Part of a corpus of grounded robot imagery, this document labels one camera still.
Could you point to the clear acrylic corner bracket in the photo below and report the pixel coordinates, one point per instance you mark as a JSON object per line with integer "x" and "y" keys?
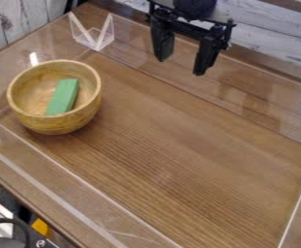
{"x": 94, "y": 38}

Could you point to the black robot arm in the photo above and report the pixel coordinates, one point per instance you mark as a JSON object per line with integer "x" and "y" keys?
{"x": 195, "y": 19}

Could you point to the green rectangular block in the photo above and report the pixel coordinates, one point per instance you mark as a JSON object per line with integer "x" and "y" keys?
{"x": 63, "y": 97}

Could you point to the brown wooden bowl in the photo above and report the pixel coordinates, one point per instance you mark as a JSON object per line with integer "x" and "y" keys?
{"x": 31, "y": 90}

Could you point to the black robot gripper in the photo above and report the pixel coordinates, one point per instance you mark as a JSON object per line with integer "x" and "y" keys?
{"x": 194, "y": 18}

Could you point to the clear acrylic tray wall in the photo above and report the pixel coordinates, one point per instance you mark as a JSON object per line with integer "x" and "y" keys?
{"x": 78, "y": 210}

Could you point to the yellow and black device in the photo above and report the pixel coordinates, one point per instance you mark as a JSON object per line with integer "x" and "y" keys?
{"x": 43, "y": 229}

